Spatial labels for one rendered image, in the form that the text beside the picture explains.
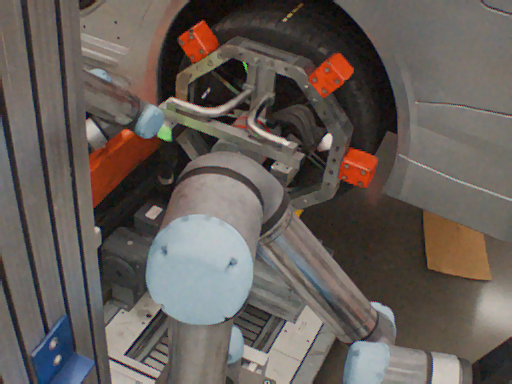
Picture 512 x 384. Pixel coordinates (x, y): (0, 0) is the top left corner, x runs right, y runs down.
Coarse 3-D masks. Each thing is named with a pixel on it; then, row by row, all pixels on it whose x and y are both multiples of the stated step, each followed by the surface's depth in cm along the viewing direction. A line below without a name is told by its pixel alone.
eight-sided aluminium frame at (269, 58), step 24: (240, 48) 169; (264, 48) 171; (192, 72) 181; (288, 72) 166; (312, 72) 167; (192, 96) 192; (312, 96) 168; (336, 120) 169; (192, 144) 199; (336, 144) 173; (336, 168) 178; (312, 192) 187
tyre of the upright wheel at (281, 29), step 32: (256, 0) 190; (288, 0) 183; (224, 32) 178; (256, 32) 174; (288, 32) 169; (320, 32) 172; (352, 32) 180; (320, 64) 170; (352, 64) 173; (352, 96) 172; (384, 96) 185; (384, 128) 190; (288, 192) 203
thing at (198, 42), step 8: (200, 24) 176; (192, 32) 173; (200, 32) 175; (208, 32) 178; (184, 40) 176; (192, 40) 175; (200, 40) 174; (208, 40) 177; (216, 40) 179; (184, 48) 178; (192, 48) 176; (200, 48) 175; (208, 48) 176; (216, 48) 178; (192, 56) 178; (200, 56) 177
